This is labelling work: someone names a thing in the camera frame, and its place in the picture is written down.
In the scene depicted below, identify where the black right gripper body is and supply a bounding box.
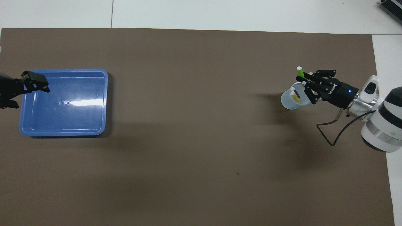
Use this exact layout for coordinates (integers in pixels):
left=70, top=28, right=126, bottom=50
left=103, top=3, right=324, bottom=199
left=320, top=78, right=359, bottom=110

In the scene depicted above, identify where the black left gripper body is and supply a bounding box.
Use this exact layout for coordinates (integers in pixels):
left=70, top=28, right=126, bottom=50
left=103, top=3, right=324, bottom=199
left=0, top=72, right=25, bottom=109

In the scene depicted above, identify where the translucent plastic cup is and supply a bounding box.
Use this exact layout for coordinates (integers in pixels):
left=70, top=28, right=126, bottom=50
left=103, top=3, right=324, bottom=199
left=280, top=81, right=315, bottom=110

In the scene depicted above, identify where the blue plastic tray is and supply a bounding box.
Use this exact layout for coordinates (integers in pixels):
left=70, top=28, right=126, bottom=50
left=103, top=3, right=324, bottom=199
left=19, top=68, right=108, bottom=137

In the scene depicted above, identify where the grey ribbed device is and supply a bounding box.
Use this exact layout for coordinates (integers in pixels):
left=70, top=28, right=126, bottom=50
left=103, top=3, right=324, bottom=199
left=379, top=0, right=402, bottom=24

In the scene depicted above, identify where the brown table mat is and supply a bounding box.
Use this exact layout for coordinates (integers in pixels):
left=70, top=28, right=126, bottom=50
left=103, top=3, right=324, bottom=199
left=0, top=28, right=395, bottom=226

